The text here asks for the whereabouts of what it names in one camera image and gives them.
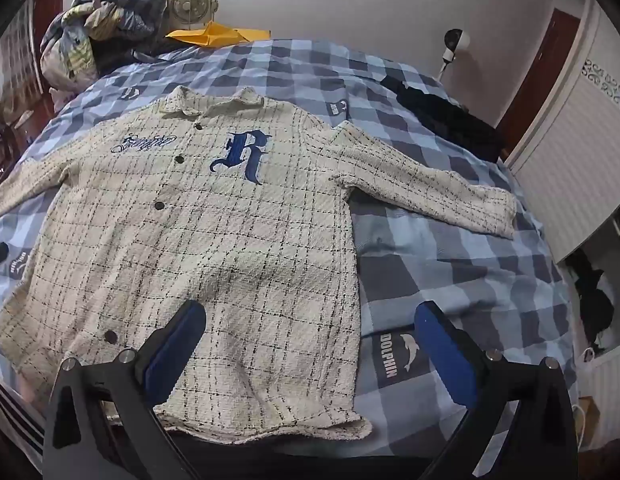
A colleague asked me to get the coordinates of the white wardrobe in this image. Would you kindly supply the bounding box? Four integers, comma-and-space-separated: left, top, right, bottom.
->
506, 0, 620, 448

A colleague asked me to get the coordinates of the dark red door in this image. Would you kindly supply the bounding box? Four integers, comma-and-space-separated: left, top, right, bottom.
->
496, 9, 580, 160

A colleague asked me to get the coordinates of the black garment on bed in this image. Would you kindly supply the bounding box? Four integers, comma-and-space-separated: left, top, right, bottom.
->
380, 76, 504, 164

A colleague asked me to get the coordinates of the white standing lamp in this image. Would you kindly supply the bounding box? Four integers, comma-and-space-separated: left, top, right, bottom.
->
436, 28, 471, 81

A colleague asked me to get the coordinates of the blue checkered bed sheet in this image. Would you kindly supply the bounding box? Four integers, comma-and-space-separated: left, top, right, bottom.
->
0, 40, 575, 457

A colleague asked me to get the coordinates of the yellow bag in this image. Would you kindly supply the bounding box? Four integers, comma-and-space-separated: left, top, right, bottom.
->
167, 21, 271, 49

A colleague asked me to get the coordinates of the pile of bedding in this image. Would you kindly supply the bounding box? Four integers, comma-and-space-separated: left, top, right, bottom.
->
40, 0, 167, 93

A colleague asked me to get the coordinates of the beige box fan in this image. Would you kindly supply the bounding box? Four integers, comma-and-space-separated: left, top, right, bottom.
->
167, 0, 219, 29

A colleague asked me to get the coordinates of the cream plaid shirt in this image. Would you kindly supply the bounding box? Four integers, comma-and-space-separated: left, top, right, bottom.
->
0, 87, 516, 444

